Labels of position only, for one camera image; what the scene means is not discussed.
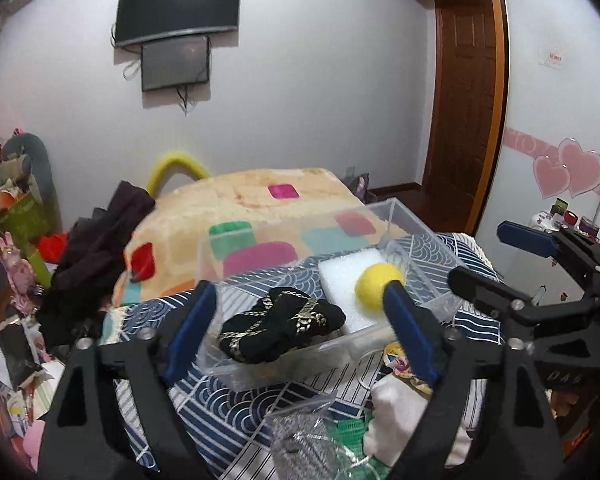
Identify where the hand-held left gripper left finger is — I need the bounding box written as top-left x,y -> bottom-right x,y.
37,280 -> 218,480

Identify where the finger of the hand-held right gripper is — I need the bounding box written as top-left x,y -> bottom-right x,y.
447,266 -> 598,358
496,220 -> 600,281

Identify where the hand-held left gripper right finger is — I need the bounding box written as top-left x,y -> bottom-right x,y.
382,281 -> 567,480

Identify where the yellow sponge ball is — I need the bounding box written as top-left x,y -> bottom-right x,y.
355,263 -> 406,309

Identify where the clear plastic box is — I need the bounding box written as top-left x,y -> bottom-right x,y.
197,199 -> 463,392

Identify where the floral patterned cloth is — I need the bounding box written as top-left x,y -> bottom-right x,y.
383,341 -> 431,391

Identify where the small pink heart sticker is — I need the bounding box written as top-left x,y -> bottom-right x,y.
532,155 -> 572,199

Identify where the white foam block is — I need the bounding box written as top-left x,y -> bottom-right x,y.
317,255 -> 406,337

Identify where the blue wave patterned quilt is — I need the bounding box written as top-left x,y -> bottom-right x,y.
100,232 -> 501,480

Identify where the large pink heart sticker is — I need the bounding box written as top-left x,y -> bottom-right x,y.
557,137 -> 600,199

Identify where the white cloth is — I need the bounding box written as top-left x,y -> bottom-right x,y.
364,374 -> 473,468

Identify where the dark clothing pile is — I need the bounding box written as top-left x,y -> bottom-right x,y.
39,180 -> 157,347

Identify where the green patterned packet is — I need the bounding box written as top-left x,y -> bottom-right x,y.
330,416 -> 377,457

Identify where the orange blanket with coloured squares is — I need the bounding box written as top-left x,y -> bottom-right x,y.
112,167 -> 436,307

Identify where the brown wooden door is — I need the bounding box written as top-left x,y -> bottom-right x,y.
421,0 -> 502,235

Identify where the purple bag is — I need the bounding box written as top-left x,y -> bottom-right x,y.
346,172 -> 372,202

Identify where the silver mesh bag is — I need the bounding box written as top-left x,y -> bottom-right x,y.
265,394 -> 376,480

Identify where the red cloth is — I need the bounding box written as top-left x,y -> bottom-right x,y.
34,233 -> 75,264

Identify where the yellow foam tube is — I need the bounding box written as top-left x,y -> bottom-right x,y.
145,152 -> 211,199

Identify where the pile of paper clutter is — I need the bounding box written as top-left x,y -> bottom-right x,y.
0,310 -> 67,423

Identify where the pink plush doll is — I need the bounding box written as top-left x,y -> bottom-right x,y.
0,232 -> 37,313

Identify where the green basket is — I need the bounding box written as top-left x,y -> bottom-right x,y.
0,194 -> 57,261

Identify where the grey plush toy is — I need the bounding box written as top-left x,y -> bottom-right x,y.
0,132 -> 57,211

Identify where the black cloth with gold chains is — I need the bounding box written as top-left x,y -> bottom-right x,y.
219,287 -> 347,365

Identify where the white wall sticker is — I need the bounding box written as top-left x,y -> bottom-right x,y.
539,41 -> 569,69

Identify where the black monitor cable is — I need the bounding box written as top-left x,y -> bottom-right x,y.
176,85 -> 195,117

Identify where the small grey wall monitor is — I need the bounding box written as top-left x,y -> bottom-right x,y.
141,35 -> 212,93

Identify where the black wall television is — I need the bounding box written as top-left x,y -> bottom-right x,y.
116,0 -> 242,49

